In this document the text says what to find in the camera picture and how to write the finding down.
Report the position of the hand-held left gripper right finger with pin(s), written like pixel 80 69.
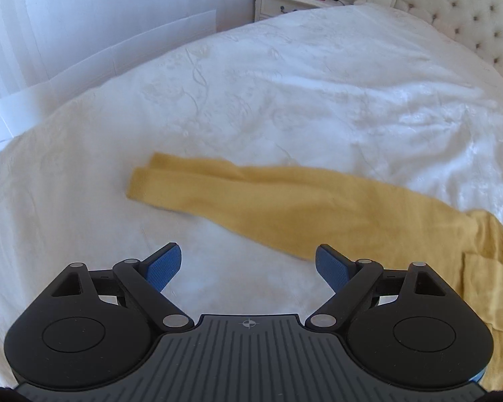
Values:
pixel 331 270

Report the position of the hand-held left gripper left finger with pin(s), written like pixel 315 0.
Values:
pixel 167 267

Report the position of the yellow knit sweater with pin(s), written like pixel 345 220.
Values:
pixel 302 209

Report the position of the white embroidered bedspread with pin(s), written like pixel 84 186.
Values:
pixel 276 92

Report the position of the cream nightstand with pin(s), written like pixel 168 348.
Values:
pixel 276 4

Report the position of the cream tufted headboard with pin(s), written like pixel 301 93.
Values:
pixel 473 4

